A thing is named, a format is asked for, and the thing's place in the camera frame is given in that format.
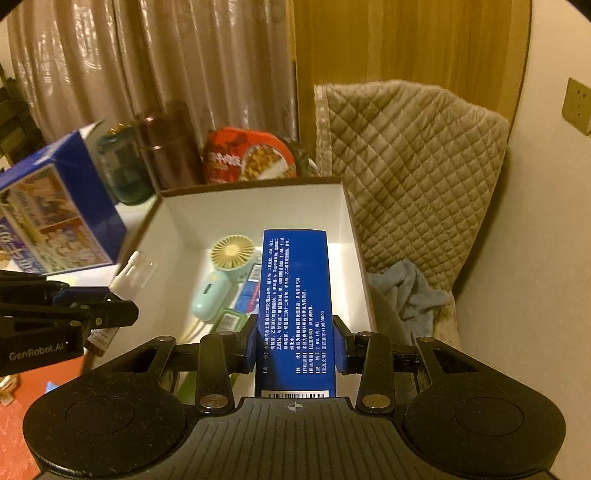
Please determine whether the brown cardboard box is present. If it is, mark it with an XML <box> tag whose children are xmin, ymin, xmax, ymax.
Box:
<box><xmin>83</xmin><ymin>176</ymin><xmax>378</xmax><ymax>402</ymax></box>

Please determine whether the wall socket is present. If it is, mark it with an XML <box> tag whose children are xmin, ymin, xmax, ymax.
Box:
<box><xmin>562</xmin><ymin>78</ymin><xmax>591</xmax><ymax>137</ymax></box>

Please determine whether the dark shelf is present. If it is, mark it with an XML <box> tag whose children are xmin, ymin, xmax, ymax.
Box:
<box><xmin>0</xmin><ymin>65</ymin><xmax>44</xmax><ymax>158</ymax></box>

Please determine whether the sheer beige curtain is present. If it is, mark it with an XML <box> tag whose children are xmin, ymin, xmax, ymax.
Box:
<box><xmin>7</xmin><ymin>0</ymin><xmax>298</xmax><ymax>144</ymax></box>

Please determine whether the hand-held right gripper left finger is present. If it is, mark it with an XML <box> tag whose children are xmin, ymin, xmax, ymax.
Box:
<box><xmin>85</xmin><ymin>316</ymin><xmax>259</xmax><ymax>414</ymax></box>

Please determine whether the quilted beige chair cover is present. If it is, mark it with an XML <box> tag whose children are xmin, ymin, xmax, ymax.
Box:
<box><xmin>314</xmin><ymin>79</ymin><xmax>511</xmax><ymax>296</ymax></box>

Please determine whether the light blue handheld fan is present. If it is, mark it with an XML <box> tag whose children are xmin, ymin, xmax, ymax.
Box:
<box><xmin>184</xmin><ymin>234</ymin><xmax>257</xmax><ymax>343</ymax></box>

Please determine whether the small blue box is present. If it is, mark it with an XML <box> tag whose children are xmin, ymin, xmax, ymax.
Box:
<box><xmin>254</xmin><ymin>228</ymin><xmax>335</xmax><ymax>398</ymax></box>

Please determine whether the teal glass jar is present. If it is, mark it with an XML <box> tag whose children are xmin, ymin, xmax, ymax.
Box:
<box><xmin>97</xmin><ymin>122</ymin><xmax>153</xmax><ymax>206</ymax></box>

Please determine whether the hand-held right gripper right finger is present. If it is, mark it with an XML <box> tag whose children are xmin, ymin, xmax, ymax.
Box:
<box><xmin>332</xmin><ymin>316</ymin><xmax>502</xmax><ymax>414</ymax></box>

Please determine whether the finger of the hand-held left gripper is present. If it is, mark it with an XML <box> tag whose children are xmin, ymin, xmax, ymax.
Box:
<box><xmin>0</xmin><ymin>300</ymin><xmax>140</xmax><ymax>334</ymax></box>
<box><xmin>0</xmin><ymin>270</ymin><xmax>112</xmax><ymax>306</ymax></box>

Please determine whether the light blue towel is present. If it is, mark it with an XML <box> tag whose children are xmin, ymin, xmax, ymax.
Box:
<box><xmin>367</xmin><ymin>259</ymin><xmax>451</xmax><ymax>337</ymax></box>

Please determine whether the blue printed milk carton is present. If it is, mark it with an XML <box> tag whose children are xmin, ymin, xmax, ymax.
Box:
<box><xmin>0</xmin><ymin>119</ymin><xmax>127</xmax><ymax>275</ymax></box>

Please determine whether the red instant noodle bowl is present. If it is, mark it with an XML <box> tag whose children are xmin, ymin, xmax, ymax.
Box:
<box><xmin>203</xmin><ymin>127</ymin><xmax>301</xmax><ymax>185</ymax></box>

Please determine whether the small brown spray bottle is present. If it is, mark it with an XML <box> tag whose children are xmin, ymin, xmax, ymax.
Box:
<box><xmin>85</xmin><ymin>250</ymin><xmax>158</xmax><ymax>357</ymax></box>

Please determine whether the blue squeeze tube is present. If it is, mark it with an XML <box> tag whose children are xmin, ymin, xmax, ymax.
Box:
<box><xmin>235</xmin><ymin>264</ymin><xmax>262</xmax><ymax>315</ymax></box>

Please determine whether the dark brown jar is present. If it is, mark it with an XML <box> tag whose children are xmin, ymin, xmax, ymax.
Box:
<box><xmin>134</xmin><ymin>99</ymin><xmax>204</xmax><ymax>192</ymax></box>

